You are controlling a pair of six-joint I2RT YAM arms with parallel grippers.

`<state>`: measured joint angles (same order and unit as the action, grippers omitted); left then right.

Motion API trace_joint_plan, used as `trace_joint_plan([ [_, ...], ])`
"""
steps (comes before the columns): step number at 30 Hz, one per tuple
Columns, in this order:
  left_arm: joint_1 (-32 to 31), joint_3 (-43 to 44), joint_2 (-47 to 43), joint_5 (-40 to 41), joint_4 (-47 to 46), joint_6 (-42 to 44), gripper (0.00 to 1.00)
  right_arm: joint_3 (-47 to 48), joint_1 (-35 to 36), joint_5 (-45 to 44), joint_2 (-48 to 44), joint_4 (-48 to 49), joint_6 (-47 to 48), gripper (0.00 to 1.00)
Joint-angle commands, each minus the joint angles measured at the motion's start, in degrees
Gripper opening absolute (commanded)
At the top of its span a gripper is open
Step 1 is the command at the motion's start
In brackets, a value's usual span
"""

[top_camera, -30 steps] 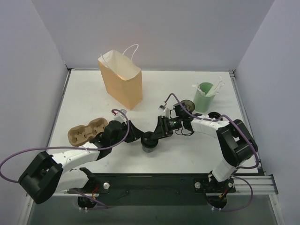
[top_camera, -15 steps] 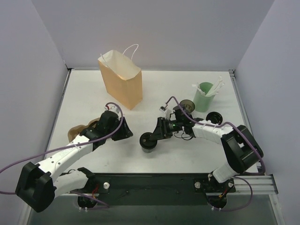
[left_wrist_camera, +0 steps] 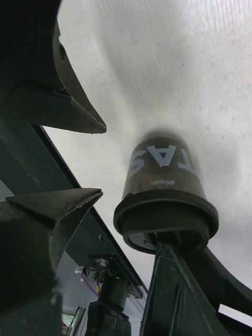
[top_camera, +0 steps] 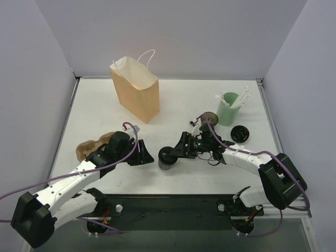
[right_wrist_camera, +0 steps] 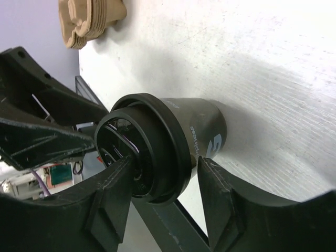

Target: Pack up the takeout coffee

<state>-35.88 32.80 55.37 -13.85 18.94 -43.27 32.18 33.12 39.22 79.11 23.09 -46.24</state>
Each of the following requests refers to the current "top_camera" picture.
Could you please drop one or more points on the black paper coffee cup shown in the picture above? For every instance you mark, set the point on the black paper coffee cup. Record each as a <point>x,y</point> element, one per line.
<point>165,166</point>

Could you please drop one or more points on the brown pulp cup carrier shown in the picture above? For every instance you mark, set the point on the brown pulp cup carrier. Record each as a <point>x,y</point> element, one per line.
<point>85,148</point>

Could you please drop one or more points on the green plastic straw holder cup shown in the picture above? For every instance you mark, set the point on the green plastic straw holder cup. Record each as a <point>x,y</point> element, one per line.
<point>227,116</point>

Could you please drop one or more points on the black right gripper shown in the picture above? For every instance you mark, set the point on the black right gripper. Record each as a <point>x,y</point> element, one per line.
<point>188,146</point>

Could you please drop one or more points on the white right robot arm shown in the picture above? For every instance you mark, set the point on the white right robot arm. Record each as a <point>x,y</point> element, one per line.
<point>281,182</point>

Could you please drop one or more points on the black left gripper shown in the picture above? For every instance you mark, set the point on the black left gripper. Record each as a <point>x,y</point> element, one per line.
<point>137,153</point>

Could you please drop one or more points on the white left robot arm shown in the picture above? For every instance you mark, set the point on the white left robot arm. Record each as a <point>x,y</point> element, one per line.
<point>38,215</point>

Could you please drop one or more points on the brown paper bag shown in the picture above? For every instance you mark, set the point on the brown paper bag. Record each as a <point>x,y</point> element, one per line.
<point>136,87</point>

